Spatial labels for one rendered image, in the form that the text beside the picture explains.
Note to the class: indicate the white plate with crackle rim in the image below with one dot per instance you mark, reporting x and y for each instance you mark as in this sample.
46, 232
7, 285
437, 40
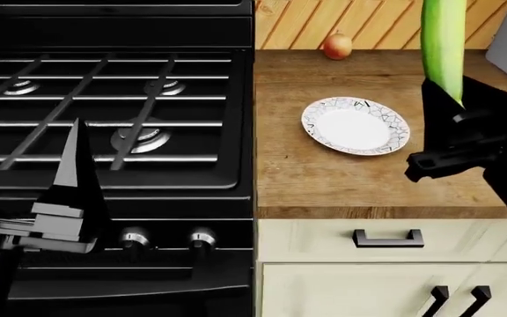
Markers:
350, 128

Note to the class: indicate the black silver stove knob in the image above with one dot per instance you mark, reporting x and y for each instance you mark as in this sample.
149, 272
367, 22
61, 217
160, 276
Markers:
132, 238
201, 237

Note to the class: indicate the black gas stove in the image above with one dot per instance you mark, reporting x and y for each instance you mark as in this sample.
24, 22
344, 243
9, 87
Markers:
218, 204

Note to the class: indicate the silver gas burner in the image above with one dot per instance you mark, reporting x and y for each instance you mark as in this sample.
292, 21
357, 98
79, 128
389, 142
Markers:
24, 88
168, 88
145, 140

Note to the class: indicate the yellow onion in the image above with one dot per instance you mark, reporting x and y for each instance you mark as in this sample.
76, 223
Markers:
337, 46

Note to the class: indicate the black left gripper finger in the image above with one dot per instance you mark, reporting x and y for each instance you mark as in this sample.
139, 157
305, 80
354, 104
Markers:
90, 185
68, 165

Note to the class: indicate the black cast iron grate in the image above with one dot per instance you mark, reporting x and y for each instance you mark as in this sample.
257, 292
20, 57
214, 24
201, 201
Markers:
104, 98

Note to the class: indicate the green zucchini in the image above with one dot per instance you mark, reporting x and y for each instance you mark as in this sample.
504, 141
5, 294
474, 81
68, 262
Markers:
443, 49

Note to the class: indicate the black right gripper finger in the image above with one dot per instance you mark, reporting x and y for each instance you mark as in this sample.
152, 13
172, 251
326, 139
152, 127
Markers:
436, 112
495, 99

